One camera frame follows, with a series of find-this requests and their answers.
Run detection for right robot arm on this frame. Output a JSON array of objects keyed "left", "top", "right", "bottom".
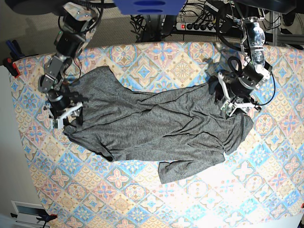
[{"left": 38, "top": 0, "right": 104, "bottom": 129}]

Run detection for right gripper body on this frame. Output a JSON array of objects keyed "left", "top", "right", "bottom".
[{"left": 45, "top": 91, "right": 83, "bottom": 129}]

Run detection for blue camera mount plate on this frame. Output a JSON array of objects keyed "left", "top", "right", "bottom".
[{"left": 114, "top": 0, "right": 186, "bottom": 15}]

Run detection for grey t-shirt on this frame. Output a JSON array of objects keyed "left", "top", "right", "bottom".
[{"left": 63, "top": 66, "right": 253, "bottom": 184}]

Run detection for blue black clamp handles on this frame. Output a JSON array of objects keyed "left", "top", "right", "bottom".
[{"left": 6, "top": 39, "right": 25, "bottom": 60}]

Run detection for red black clamp upper left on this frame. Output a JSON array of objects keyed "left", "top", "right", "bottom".
[{"left": 2, "top": 58, "right": 20, "bottom": 78}]

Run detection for black orange clamp lower left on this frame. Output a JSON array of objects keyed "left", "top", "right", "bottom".
[{"left": 10, "top": 213, "right": 57, "bottom": 228}]

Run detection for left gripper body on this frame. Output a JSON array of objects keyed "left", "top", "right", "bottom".
[{"left": 217, "top": 72, "right": 261, "bottom": 116}]

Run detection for patterned tablecloth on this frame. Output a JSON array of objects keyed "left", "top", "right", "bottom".
[{"left": 10, "top": 46, "right": 304, "bottom": 228}]

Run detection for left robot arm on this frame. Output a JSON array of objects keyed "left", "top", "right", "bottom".
[{"left": 209, "top": 0, "right": 274, "bottom": 116}]

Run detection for white power strip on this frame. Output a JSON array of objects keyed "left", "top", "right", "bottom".
[{"left": 176, "top": 22, "right": 216, "bottom": 33}]

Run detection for white floor vent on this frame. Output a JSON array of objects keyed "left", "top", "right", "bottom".
[{"left": 11, "top": 200, "right": 47, "bottom": 228}]

